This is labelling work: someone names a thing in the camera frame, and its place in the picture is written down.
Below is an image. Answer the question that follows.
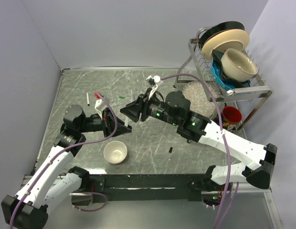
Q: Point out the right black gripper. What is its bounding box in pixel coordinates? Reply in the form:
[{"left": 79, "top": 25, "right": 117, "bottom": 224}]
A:
[{"left": 120, "top": 87, "right": 180, "bottom": 126}]

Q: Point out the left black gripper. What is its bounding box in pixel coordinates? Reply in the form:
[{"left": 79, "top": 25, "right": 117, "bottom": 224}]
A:
[{"left": 78, "top": 107, "right": 131, "bottom": 139}]

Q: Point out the white pen black tip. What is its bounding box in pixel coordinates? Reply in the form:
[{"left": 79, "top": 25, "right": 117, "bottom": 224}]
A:
[{"left": 86, "top": 92, "right": 90, "bottom": 106}]

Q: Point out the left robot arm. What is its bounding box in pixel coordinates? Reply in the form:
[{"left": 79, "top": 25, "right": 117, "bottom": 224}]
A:
[{"left": 1, "top": 104, "right": 132, "bottom": 229}]

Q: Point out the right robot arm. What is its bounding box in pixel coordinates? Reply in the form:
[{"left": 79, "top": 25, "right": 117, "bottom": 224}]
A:
[{"left": 120, "top": 92, "right": 277, "bottom": 190}]

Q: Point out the white ceramic bowl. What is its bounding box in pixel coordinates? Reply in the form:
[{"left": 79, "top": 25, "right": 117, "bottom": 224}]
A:
[{"left": 103, "top": 141, "right": 127, "bottom": 164}]

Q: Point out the clear textured glass plate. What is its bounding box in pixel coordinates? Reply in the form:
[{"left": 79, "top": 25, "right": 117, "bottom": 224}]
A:
[{"left": 182, "top": 81, "right": 216, "bottom": 119}]

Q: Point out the black base bar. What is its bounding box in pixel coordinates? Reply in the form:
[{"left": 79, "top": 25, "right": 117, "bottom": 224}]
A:
[{"left": 71, "top": 174, "right": 232, "bottom": 206}]

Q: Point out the blue dish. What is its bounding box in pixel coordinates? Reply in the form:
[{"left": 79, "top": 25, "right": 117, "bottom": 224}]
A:
[{"left": 211, "top": 50, "right": 250, "bottom": 91}]

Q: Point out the red cup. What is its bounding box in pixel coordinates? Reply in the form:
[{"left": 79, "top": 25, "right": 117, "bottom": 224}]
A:
[{"left": 222, "top": 106, "right": 242, "bottom": 124}]

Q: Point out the cream bowl on rack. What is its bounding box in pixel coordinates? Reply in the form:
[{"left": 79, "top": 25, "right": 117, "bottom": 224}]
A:
[{"left": 221, "top": 48, "right": 258, "bottom": 82}]

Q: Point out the metal dish rack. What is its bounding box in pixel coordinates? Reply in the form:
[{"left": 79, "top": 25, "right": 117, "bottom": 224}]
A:
[{"left": 177, "top": 26, "right": 274, "bottom": 136}]

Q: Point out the cream plate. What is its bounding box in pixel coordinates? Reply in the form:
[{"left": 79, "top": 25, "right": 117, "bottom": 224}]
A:
[{"left": 201, "top": 29, "right": 250, "bottom": 61}]

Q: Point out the black plate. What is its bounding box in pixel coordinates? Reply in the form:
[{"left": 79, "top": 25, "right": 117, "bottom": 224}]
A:
[{"left": 200, "top": 21, "right": 245, "bottom": 45}]

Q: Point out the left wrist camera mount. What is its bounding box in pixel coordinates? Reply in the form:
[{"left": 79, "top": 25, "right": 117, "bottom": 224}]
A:
[{"left": 94, "top": 93, "right": 107, "bottom": 118}]

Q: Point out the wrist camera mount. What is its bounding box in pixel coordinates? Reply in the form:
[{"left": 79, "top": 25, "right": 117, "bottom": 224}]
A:
[
  {"left": 94, "top": 93, "right": 107, "bottom": 118},
  {"left": 146, "top": 75, "right": 162, "bottom": 99}
]

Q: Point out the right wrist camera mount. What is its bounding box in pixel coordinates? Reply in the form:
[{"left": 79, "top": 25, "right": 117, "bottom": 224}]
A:
[{"left": 146, "top": 75, "right": 162, "bottom": 99}]

